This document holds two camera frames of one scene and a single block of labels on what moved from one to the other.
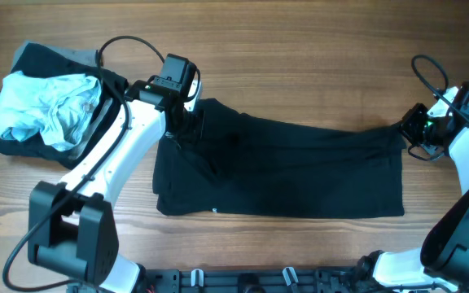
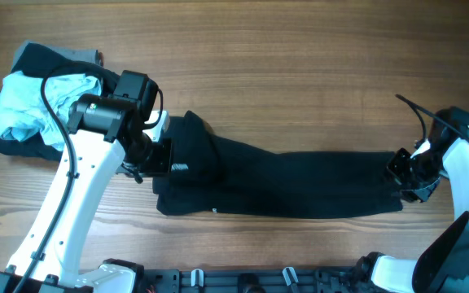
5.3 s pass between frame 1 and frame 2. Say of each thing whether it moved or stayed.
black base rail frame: stayed
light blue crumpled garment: stayed
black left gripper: moved
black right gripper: moved
